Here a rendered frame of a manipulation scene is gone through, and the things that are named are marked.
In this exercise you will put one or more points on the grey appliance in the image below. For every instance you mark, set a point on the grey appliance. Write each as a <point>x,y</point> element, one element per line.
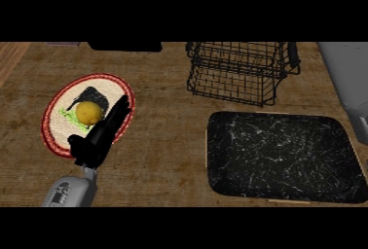
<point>347,84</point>

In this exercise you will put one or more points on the small reddish flat object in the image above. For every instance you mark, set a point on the small reddish flat object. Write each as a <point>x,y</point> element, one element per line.
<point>62,43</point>

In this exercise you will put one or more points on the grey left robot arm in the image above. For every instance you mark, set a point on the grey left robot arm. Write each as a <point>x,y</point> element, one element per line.
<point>71,191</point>

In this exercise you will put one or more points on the red rimmed oval tray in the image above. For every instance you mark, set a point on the red rimmed oval tray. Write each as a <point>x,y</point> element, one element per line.
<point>62,129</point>

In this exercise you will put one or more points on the black marble tray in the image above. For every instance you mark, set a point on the black marble tray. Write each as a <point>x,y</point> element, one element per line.
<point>282,155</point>

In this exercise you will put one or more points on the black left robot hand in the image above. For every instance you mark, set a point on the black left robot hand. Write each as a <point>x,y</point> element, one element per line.
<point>97,136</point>

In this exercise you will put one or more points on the yellow squash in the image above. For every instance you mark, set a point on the yellow squash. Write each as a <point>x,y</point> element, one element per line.
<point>88,112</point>

